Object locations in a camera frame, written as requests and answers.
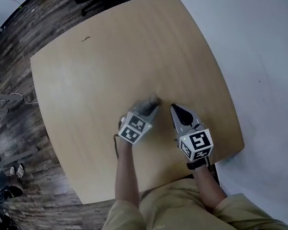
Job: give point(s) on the person's khaki shirt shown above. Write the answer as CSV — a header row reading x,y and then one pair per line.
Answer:
x,y
175,216

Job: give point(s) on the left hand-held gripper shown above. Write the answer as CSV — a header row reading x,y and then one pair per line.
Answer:
x,y
132,128

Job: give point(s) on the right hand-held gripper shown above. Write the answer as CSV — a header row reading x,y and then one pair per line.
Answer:
x,y
196,143

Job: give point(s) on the person's right forearm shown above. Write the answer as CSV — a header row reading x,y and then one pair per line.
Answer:
x,y
207,186

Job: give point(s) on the person's left forearm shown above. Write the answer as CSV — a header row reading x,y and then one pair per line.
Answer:
x,y
123,170

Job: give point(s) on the black wristband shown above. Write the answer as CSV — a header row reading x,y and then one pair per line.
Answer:
x,y
197,164

